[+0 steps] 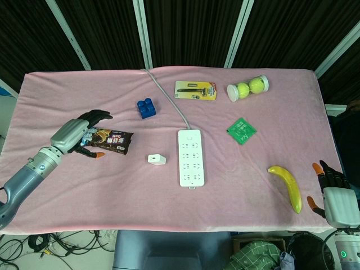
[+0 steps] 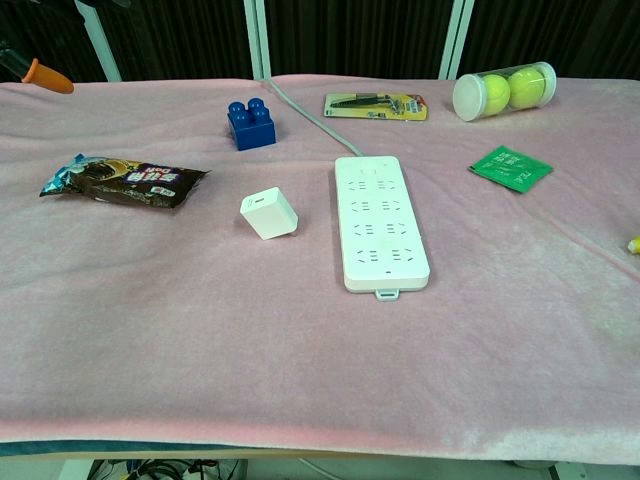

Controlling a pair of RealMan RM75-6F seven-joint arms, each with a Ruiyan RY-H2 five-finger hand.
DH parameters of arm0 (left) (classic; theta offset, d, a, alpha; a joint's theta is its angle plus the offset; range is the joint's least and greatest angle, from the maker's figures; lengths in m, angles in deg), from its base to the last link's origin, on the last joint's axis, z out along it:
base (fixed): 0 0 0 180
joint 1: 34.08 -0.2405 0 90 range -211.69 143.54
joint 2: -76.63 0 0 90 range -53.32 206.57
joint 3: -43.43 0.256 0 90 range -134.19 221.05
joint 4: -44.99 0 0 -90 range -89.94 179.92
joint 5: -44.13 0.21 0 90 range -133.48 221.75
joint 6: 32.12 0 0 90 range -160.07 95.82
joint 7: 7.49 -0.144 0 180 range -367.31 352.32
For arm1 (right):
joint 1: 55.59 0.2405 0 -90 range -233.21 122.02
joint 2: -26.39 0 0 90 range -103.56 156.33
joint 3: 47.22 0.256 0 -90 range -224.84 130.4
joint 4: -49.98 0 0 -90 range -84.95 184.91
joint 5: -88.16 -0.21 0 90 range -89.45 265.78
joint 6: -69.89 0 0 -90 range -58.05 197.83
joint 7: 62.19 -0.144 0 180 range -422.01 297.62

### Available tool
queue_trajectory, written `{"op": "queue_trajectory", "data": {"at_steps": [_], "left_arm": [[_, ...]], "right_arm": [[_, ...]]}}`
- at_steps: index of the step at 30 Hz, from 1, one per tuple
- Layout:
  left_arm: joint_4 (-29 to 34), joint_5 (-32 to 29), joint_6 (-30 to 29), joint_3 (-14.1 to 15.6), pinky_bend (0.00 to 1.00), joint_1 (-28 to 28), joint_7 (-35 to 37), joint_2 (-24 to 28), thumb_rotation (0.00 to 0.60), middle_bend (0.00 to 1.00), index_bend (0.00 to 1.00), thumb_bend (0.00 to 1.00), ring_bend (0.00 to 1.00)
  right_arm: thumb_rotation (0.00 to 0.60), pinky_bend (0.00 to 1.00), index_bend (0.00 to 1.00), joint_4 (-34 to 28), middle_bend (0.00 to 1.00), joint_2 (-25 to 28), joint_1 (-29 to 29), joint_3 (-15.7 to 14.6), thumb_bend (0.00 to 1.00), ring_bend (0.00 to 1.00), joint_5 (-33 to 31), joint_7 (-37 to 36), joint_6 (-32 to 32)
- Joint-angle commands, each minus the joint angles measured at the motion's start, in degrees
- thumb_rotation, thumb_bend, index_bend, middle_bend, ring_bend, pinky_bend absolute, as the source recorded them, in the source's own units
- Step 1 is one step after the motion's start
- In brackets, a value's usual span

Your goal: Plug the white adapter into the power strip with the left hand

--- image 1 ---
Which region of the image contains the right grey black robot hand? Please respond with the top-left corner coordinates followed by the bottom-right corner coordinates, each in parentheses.
top-left (306, 160), bottom-right (360, 227)

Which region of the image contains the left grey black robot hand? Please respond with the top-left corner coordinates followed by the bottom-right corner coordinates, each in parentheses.
top-left (49, 109), bottom-right (114, 160)

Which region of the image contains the white charger block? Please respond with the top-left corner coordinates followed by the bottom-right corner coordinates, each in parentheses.
top-left (147, 153), bottom-right (168, 165)

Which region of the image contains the brown chocolate snack packet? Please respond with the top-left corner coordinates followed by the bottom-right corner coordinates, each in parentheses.
top-left (80, 127), bottom-right (134, 155)

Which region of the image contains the yellow banana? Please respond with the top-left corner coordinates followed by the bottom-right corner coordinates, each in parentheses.
top-left (267, 165), bottom-right (303, 214)

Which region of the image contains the black bin bag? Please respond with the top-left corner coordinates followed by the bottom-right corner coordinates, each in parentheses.
top-left (285, 232), bottom-right (337, 270)

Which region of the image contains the pink table cloth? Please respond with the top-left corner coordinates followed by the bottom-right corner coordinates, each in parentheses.
top-left (0, 66), bottom-right (344, 235)

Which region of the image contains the blue toy brick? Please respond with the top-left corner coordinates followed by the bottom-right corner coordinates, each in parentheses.
top-left (137, 97), bottom-right (158, 120)

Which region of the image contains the green checkered cloth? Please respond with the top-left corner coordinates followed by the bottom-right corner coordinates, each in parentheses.
top-left (229, 240), bottom-right (282, 270)

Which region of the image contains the green tea sachet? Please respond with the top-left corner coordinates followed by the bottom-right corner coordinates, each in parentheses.
top-left (226, 117), bottom-right (258, 146)

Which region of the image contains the white power strip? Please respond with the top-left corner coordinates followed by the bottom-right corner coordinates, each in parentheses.
top-left (177, 128), bottom-right (205, 190)

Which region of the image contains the razor in yellow blister pack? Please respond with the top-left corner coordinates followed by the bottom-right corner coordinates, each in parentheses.
top-left (174, 80), bottom-right (219, 102)

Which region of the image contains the yellow tennis ball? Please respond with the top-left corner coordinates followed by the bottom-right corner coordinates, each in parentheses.
top-left (237, 82), bottom-right (251, 99)
top-left (249, 78), bottom-right (265, 94)

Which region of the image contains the clear tennis ball tube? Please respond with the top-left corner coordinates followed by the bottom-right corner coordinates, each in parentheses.
top-left (227, 75), bottom-right (270, 103)

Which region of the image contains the white frame post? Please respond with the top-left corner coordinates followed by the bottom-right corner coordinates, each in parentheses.
top-left (223, 0), bottom-right (255, 69)
top-left (314, 25), bottom-right (360, 79)
top-left (0, 78), bottom-right (19, 98)
top-left (132, 0), bottom-right (154, 70)
top-left (46, 0), bottom-right (92, 71)

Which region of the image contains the grey power strip cable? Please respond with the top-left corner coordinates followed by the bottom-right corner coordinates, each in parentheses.
top-left (140, 68), bottom-right (191, 131)

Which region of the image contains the black floor cable bundle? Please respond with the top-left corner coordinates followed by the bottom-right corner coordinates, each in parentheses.
top-left (0, 230), bottom-right (118, 270)

